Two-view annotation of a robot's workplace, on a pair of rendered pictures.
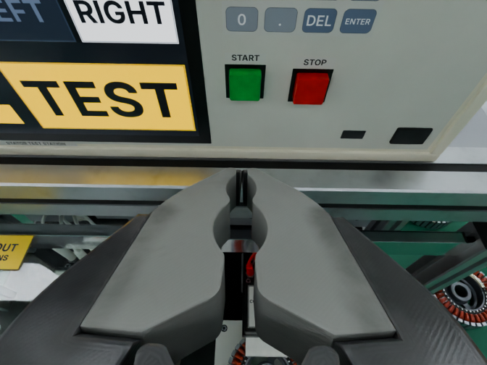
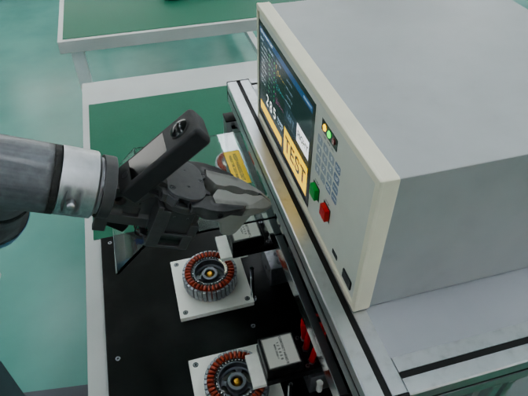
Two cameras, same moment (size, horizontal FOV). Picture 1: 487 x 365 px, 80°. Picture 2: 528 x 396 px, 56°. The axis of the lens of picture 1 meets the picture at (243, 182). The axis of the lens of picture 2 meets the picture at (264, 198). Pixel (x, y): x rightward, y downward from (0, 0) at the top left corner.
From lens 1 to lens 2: 0.56 m
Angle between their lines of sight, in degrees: 48
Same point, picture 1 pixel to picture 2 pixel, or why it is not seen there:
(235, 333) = not seen: hidden behind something
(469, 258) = not seen: outside the picture
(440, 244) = (331, 377)
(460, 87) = (354, 264)
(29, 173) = (269, 161)
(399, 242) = (320, 350)
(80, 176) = (274, 176)
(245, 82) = (312, 189)
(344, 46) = (331, 204)
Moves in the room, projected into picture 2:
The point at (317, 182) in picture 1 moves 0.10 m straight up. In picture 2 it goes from (310, 258) to (315, 203)
